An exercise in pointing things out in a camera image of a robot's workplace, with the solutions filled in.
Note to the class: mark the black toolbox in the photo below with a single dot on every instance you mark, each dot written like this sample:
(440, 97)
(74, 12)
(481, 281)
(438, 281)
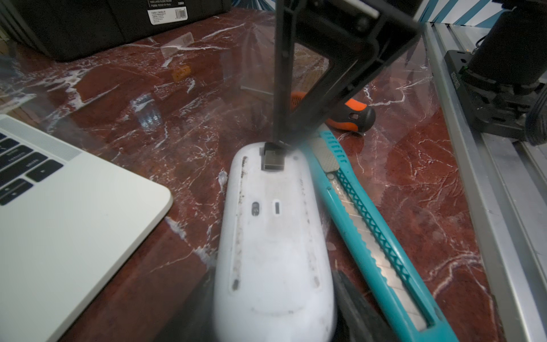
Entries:
(69, 30)

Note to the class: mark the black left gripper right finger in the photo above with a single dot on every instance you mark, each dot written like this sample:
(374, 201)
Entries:
(357, 319)

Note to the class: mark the silver laptop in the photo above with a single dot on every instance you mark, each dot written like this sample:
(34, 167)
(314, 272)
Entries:
(69, 221)

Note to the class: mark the aluminium front rail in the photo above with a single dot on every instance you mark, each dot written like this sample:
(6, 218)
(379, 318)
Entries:
(505, 185)

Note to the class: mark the teal utility knife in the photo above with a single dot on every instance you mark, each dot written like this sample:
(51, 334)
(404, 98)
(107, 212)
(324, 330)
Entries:
(411, 312)

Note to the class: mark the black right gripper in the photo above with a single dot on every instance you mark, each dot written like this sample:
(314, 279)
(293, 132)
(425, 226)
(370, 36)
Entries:
(359, 39)

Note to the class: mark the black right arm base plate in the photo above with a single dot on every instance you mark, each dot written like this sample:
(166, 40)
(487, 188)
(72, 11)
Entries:
(488, 106)

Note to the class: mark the orange screwdriver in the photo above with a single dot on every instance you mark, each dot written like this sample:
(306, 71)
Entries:
(353, 116)

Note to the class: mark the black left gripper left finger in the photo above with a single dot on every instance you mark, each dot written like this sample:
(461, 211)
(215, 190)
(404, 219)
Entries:
(193, 320)

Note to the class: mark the white wireless mouse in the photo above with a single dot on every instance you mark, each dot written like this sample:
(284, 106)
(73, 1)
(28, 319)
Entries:
(272, 280)

